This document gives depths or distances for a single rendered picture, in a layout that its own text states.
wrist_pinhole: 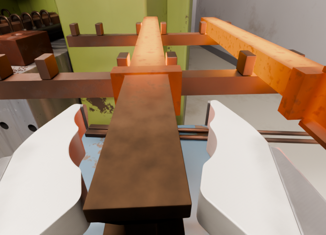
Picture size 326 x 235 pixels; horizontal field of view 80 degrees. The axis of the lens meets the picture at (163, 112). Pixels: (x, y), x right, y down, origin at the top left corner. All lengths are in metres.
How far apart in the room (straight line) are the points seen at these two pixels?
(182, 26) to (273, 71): 0.85
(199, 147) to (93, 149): 0.25
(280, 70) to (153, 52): 0.11
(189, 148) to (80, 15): 0.47
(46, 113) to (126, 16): 0.35
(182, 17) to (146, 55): 0.84
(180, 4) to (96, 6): 0.48
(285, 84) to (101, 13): 0.53
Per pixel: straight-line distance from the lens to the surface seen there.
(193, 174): 0.43
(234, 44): 0.27
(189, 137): 0.50
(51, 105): 0.65
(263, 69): 0.21
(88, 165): 0.47
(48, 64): 0.22
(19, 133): 0.68
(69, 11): 0.67
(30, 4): 1.17
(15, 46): 0.61
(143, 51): 0.20
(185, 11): 1.01
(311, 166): 1.79
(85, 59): 0.68
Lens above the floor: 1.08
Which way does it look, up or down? 32 degrees down
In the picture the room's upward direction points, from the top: straight up
